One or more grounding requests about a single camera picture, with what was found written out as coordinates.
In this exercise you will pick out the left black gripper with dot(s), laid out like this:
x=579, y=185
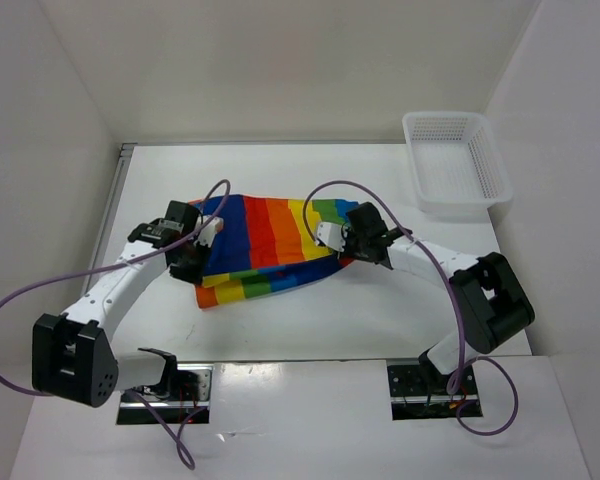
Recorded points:
x=194, y=275

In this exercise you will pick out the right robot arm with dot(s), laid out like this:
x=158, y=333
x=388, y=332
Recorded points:
x=487, y=298

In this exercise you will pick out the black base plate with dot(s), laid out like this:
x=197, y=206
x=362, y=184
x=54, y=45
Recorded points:
x=188, y=399
x=412, y=397

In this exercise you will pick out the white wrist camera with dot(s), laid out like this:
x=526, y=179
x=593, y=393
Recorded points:
x=331, y=235
x=208, y=229

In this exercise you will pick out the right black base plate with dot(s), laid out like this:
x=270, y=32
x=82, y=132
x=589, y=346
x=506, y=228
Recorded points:
x=412, y=397

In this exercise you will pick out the white plastic basket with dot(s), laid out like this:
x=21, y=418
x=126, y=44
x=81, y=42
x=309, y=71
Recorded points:
x=456, y=165

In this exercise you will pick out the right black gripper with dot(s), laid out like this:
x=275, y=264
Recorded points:
x=348, y=252

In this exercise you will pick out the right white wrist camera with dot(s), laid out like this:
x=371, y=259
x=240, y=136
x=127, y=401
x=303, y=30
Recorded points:
x=331, y=235

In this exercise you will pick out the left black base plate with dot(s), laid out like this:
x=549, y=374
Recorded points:
x=188, y=399

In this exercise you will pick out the rainbow striped shorts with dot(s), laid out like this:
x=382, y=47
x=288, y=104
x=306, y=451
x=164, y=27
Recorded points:
x=264, y=248

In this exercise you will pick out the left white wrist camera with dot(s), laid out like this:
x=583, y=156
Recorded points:
x=208, y=229

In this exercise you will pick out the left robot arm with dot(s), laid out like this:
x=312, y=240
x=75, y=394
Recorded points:
x=72, y=357

